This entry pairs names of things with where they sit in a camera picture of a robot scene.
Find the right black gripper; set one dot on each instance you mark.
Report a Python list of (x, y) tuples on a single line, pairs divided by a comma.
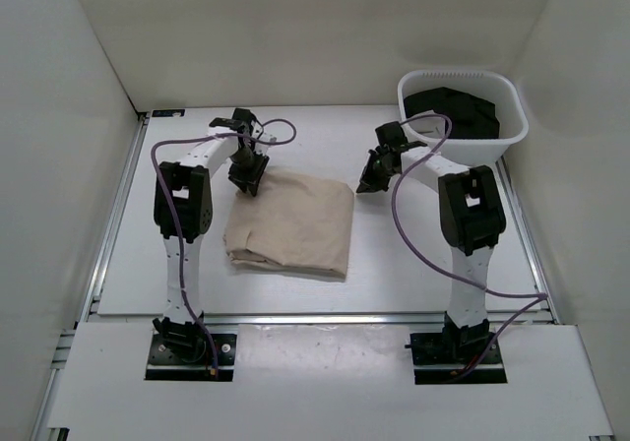
[(367, 182)]

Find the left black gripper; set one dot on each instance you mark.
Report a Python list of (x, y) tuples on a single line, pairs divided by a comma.
[(251, 177)]

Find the beige trousers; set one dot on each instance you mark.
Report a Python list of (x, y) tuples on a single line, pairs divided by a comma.
[(295, 223)]

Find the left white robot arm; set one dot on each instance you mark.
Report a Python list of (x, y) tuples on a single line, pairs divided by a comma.
[(183, 212)]

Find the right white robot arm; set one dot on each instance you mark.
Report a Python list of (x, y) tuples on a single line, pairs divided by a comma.
[(471, 219)]

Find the black trousers in basket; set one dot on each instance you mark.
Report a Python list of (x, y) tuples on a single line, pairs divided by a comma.
[(473, 117)]

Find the white plastic basket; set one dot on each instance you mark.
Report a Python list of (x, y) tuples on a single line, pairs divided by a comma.
[(514, 125)]

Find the white front cover plate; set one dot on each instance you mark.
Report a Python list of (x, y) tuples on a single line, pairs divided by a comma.
[(337, 383)]

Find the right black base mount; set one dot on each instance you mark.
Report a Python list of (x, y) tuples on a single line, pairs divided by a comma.
[(438, 359)]

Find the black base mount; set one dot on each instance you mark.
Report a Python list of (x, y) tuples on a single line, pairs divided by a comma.
[(181, 359), (438, 359)]

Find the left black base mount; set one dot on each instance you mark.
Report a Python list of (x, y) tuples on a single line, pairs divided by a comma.
[(181, 359)]

